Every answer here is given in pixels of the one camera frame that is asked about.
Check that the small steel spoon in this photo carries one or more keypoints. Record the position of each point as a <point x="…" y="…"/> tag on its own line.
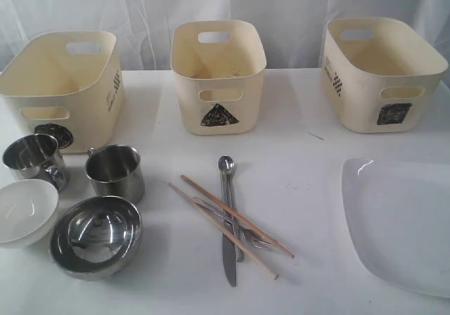
<point x="227" y="170"/>

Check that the wooden chopstick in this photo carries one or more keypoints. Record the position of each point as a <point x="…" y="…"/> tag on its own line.
<point x="233" y="212"/>
<point x="224" y="231"/>

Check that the steel table knife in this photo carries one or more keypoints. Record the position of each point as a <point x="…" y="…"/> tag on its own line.
<point x="228" y="248"/>

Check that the steel fork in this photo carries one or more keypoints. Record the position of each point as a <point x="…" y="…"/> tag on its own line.
<point x="249" y="235"/>

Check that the stainless steel bowl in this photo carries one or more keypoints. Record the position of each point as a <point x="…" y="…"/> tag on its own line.
<point x="96" y="238"/>

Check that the white ceramic bowl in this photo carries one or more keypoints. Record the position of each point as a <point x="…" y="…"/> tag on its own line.
<point x="29" y="209"/>

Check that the cream bin with triangle mark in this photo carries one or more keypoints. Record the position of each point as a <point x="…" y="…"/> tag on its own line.
<point x="218" y="69"/>

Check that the white backdrop curtain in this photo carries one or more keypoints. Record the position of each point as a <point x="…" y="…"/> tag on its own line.
<point x="292" y="31"/>

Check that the cream bin with circle mark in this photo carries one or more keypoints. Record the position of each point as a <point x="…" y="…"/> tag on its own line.
<point x="68" y="85"/>

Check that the cream bin with square mark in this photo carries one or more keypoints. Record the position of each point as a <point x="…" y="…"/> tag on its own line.
<point x="379" y="74"/>

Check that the white square plate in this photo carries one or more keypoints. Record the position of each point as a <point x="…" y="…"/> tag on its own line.
<point x="397" y="215"/>

